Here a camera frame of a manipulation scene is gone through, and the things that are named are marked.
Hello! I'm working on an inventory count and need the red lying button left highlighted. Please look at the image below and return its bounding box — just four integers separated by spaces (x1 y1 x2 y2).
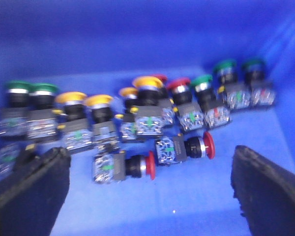
92 150 156 184

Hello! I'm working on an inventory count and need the red button behind yellow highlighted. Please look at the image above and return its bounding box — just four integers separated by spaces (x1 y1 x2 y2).
152 74 175 127

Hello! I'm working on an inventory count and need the left blue plastic bin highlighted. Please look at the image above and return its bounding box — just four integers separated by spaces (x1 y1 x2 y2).
0 0 295 236

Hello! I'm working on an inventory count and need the green push button switch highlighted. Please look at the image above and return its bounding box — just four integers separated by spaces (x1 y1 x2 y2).
241 58 276 107

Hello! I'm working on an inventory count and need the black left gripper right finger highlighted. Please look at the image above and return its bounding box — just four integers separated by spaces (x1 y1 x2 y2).
231 146 295 236

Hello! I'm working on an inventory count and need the red lying button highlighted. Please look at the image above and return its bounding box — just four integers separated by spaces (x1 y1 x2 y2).
155 131 216 166
92 150 156 184

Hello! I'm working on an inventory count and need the yellow push button switch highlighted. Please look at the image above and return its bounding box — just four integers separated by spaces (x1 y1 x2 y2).
130 76 164 138

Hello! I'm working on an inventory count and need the red lying button right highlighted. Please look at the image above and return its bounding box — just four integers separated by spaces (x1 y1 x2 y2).
155 131 216 166

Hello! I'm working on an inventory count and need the green button far left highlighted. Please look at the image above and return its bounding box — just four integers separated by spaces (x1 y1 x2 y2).
0 80 31 140

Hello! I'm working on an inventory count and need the green button centre right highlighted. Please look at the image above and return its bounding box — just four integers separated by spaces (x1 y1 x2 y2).
190 74 231 129

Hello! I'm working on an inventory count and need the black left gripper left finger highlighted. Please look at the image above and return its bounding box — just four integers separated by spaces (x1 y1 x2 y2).
0 147 71 236

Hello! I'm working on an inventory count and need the green button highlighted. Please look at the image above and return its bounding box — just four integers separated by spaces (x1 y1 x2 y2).
27 83 59 143
213 59 251 111
190 74 231 129
0 80 31 140

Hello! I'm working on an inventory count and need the button switch lower left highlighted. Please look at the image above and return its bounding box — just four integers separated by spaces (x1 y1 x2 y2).
0 143 37 181

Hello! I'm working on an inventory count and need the small yellow button behind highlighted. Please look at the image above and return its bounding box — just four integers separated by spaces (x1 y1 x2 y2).
115 87 138 143

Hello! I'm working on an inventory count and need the red upright button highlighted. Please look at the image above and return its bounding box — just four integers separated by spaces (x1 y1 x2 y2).
167 77 204 133

